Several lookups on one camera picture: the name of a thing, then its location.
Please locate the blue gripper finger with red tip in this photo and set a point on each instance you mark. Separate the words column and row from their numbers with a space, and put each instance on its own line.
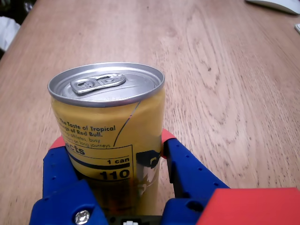
column 61, row 201
column 187, row 173

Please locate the yellow energy drink can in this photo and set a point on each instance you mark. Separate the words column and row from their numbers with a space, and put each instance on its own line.
column 105, row 117

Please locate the white cloth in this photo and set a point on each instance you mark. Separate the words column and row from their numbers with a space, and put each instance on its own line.
column 8, row 32

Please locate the white keyboard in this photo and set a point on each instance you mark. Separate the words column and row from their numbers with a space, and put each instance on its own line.
column 297, row 28

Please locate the white computer mouse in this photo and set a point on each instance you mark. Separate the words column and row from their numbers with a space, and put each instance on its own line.
column 279, row 4

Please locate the red camera mount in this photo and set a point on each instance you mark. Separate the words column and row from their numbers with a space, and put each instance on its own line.
column 253, row 208

